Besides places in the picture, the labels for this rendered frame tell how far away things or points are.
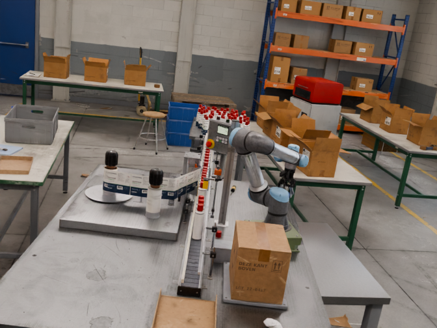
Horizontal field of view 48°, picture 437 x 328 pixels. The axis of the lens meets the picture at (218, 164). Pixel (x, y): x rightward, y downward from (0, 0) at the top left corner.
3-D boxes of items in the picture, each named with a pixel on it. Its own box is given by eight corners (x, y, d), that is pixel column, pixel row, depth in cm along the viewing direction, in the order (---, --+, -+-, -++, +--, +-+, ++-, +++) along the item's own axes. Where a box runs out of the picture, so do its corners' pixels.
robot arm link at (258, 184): (266, 211, 300) (242, 138, 270) (249, 204, 310) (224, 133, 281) (279, 199, 305) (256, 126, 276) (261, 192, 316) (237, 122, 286)
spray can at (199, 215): (192, 235, 279) (196, 202, 273) (201, 237, 279) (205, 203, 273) (191, 239, 274) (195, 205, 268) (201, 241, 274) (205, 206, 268)
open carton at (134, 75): (121, 85, 798) (123, 62, 787) (121, 81, 843) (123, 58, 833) (151, 88, 809) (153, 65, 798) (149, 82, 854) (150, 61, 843)
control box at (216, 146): (214, 146, 314) (218, 116, 308) (237, 153, 305) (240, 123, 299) (205, 148, 306) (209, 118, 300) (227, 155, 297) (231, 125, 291)
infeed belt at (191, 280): (199, 179, 386) (199, 174, 385) (209, 180, 387) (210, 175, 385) (179, 293, 229) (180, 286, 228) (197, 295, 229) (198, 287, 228)
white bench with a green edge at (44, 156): (0, 187, 538) (0, 114, 515) (71, 191, 552) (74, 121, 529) (-67, 278, 360) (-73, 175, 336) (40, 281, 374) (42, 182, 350)
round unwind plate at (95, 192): (92, 183, 336) (92, 182, 336) (136, 189, 337) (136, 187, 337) (79, 200, 307) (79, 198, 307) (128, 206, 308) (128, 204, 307)
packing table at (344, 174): (233, 177, 669) (240, 121, 646) (289, 181, 683) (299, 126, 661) (276, 256, 462) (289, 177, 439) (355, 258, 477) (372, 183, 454)
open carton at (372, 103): (352, 117, 779) (357, 94, 768) (381, 120, 791) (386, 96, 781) (363, 122, 746) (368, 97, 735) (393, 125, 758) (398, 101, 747)
